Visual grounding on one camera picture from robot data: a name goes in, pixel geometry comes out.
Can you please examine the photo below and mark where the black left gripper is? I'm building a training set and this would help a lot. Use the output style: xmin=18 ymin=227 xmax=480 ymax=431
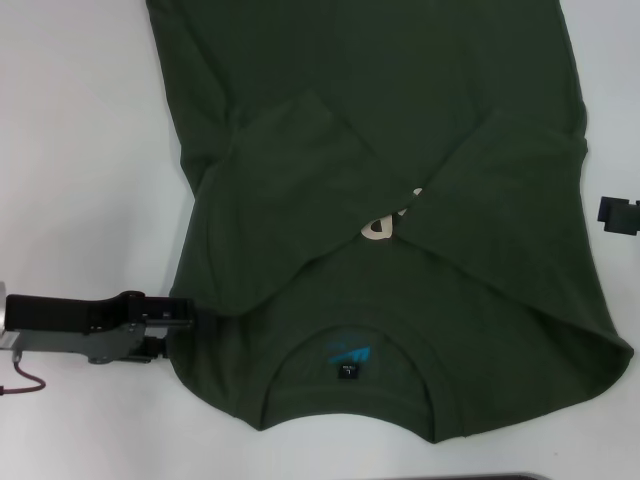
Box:
xmin=3 ymin=288 xmax=222 ymax=367

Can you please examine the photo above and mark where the dark green printed t-shirt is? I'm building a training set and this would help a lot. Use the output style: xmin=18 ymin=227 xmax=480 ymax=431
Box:
xmin=144 ymin=0 xmax=630 ymax=444

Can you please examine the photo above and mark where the left gripper cable with plug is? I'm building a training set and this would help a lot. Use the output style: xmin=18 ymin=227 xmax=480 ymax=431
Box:
xmin=0 ymin=351 xmax=48 ymax=400

